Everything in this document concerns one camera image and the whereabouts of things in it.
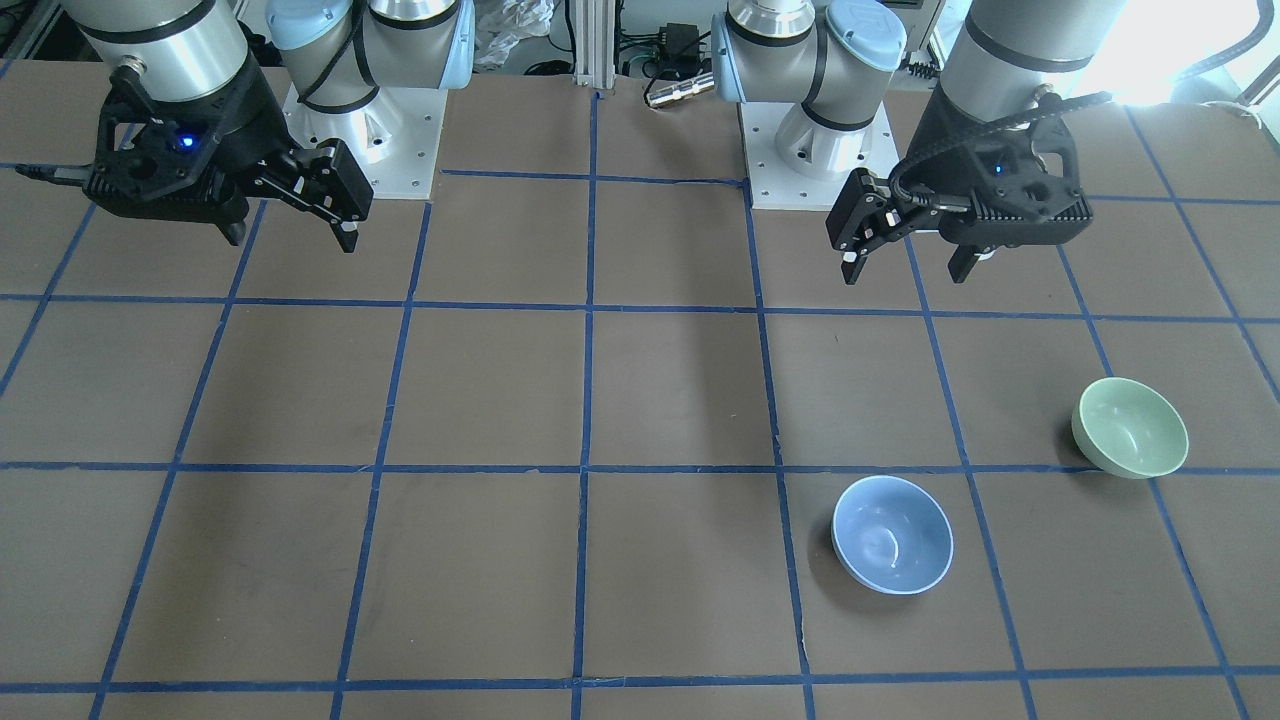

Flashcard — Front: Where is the blue bowl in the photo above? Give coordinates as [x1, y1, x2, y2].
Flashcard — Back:
[829, 475, 955, 596]

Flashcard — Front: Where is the aluminium frame post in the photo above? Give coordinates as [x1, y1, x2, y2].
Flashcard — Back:
[566, 1, 618, 94]

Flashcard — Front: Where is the green bowl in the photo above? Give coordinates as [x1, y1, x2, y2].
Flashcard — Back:
[1070, 377, 1190, 479]

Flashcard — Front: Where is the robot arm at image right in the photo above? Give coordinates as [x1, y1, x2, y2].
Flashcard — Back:
[710, 1, 1123, 284]

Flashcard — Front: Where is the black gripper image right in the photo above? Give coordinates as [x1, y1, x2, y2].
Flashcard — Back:
[826, 88, 1092, 286]

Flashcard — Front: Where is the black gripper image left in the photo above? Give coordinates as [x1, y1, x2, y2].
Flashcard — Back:
[84, 67, 374, 254]

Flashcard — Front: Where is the black power adapter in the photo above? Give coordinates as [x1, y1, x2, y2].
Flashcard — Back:
[658, 23, 701, 64]

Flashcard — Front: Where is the metal base plate image right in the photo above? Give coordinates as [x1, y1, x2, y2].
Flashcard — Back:
[739, 102, 899, 211]

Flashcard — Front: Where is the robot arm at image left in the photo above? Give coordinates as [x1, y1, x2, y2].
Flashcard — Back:
[24, 1, 476, 252]

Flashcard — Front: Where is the metal base plate image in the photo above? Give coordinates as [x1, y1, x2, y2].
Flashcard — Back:
[739, 102, 899, 211]
[283, 87, 449, 200]

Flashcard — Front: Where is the metal base plate image left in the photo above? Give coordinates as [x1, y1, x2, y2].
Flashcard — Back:
[283, 87, 449, 200]

